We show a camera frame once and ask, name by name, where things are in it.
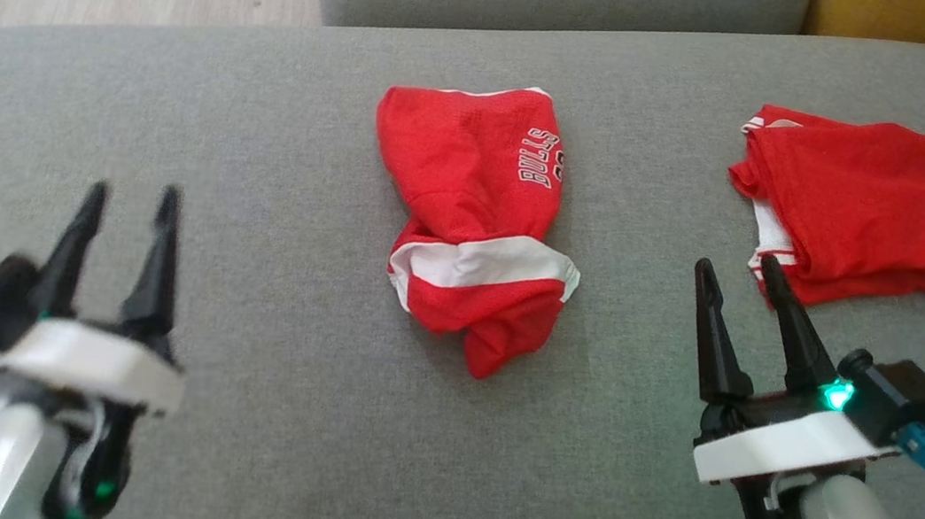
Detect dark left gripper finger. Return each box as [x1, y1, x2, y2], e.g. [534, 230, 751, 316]
[118, 182, 191, 340]
[26, 174, 112, 328]

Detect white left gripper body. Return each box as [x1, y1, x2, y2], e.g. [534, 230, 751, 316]
[0, 310, 191, 422]

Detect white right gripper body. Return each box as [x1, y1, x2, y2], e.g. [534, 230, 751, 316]
[688, 376, 906, 510]

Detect red white basketball jersey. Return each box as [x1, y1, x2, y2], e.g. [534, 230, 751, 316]
[711, 100, 925, 323]

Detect red white basketball shorts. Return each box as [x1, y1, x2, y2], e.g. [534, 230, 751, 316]
[344, 66, 605, 391]

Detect yellow and grey sofa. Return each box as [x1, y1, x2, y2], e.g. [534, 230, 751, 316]
[0, 0, 925, 519]

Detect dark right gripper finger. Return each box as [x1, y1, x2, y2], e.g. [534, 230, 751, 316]
[745, 254, 851, 400]
[677, 256, 771, 408]

